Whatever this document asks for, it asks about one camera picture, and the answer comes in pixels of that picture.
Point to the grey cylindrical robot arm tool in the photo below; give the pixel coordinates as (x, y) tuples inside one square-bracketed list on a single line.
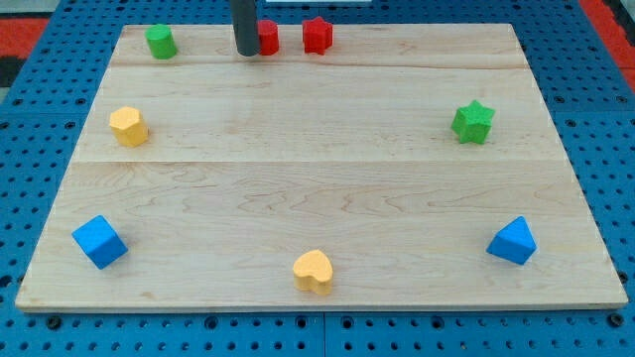
[(244, 22)]

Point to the light wooden board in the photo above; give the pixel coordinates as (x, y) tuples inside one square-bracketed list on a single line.
[(252, 162)]

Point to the yellow heart block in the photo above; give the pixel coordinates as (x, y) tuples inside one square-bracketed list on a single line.
[(313, 272)]

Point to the red star block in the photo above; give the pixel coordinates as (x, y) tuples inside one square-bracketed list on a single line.
[(317, 35)]

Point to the red cylinder block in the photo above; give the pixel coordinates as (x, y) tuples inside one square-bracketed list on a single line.
[(268, 33)]

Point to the green star block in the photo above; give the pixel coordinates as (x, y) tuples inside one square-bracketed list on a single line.
[(472, 123)]

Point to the yellow hexagon block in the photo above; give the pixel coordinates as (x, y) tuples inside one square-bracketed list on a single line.
[(128, 126)]

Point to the blue triangle block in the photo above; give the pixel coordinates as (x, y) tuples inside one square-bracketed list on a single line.
[(514, 242)]

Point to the green cylinder block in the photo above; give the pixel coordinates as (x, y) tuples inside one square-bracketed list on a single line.
[(161, 42)]

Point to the blue cube block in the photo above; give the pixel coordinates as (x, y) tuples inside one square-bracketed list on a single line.
[(99, 242)]

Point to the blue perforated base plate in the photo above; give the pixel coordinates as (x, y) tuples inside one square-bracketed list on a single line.
[(54, 52)]

